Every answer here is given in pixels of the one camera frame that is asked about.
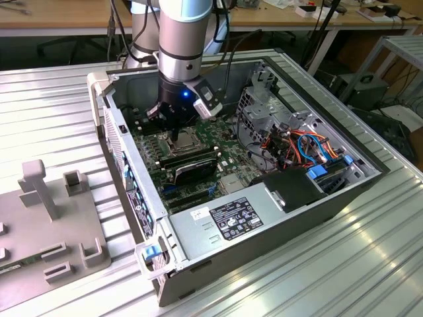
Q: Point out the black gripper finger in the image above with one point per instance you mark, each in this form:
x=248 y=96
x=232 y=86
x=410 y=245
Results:
x=160 y=120
x=190 y=119

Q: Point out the silver CPU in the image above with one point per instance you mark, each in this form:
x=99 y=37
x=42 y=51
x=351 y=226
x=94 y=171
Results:
x=186 y=138

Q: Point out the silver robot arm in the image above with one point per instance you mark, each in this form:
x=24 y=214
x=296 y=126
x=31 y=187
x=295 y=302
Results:
x=180 y=43

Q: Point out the CPU socket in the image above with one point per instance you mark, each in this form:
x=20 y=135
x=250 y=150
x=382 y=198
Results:
x=175 y=152

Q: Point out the black RAM slot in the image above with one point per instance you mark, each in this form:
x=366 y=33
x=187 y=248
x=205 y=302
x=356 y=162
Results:
x=148 y=129
x=141 y=123

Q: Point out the black RAM stick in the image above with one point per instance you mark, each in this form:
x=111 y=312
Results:
x=188 y=154

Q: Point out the black graphics card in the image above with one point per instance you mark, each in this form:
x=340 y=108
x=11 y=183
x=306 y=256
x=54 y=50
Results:
x=195 y=171

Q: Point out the green motherboard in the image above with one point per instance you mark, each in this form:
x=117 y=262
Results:
x=231 y=158

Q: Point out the silver drive cage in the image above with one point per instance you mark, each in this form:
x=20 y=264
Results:
x=261 y=114

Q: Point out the black expansion slot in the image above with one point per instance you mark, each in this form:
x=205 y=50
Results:
x=190 y=200
x=188 y=193

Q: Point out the silver chipset heatsink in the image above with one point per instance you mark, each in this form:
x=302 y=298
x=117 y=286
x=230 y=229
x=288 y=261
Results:
x=233 y=184

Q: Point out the black office chair base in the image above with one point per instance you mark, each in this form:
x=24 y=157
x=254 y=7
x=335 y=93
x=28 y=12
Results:
x=81 y=42

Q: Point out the silver power supply unit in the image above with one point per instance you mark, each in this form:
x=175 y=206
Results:
x=198 y=237

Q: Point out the black drive box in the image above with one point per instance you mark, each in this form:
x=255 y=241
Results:
x=294 y=188

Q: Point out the blue case latch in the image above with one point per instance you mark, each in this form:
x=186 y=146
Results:
x=149 y=253

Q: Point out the hard disk in blue carrier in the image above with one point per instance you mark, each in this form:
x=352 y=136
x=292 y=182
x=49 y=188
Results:
x=316 y=172

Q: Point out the open grey PC case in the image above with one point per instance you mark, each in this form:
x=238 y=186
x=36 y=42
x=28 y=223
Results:
x=264 y=251

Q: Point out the white box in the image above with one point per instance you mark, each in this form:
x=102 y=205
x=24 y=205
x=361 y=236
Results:
x=300 y=11

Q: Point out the grey parts rack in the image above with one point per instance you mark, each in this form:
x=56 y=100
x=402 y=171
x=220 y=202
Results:
x=49 y=231

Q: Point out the dark side panel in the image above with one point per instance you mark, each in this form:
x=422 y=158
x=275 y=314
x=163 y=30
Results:
x=390 y=132

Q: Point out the green RAM stick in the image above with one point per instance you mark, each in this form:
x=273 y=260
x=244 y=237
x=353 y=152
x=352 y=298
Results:
x=13 y=268

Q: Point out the brown cardboard box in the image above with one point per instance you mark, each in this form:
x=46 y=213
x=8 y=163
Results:
x=370 y=13

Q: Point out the small black box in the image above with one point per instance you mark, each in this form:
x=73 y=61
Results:
x=393 y=11

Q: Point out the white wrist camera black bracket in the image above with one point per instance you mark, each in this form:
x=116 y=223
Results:
x=203 y=109

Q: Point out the wooden desk white frame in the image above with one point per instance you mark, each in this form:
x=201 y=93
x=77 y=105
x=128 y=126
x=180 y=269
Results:
x=281 y=18
x=49 y=16

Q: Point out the silver metal frame table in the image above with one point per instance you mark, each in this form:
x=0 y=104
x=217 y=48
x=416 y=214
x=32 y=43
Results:
x=406 y=44

